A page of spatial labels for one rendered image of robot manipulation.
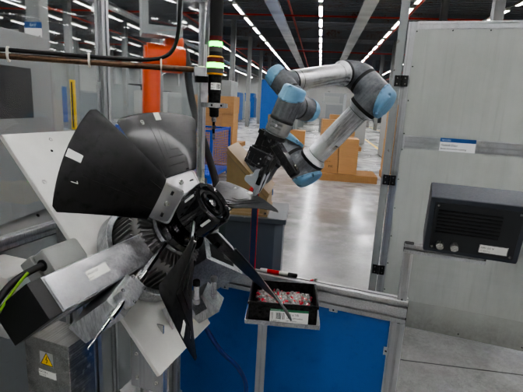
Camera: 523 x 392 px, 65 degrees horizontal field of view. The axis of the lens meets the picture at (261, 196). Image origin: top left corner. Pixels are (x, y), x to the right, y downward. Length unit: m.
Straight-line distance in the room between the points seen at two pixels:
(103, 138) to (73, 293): 0.31
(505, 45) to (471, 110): 0.39
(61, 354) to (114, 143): 0.59
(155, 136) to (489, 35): 2.14
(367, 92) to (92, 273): 1.14
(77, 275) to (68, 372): 0.43
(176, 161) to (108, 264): 0.34
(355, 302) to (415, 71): 1.70
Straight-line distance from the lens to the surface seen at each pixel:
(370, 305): 1.48
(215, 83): 1.09
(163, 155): 1.14
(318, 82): 1.50
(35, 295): 0.83
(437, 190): 1.34
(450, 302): 3.06
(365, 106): 1.61
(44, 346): 1.27
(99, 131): 0.92
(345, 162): 8.62
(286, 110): 1.24
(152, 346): 1.09
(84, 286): 0.88
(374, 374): 1.62
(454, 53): 2.81
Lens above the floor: 1.47
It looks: 13 degrees down
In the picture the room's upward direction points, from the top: 3 degrees clockwise
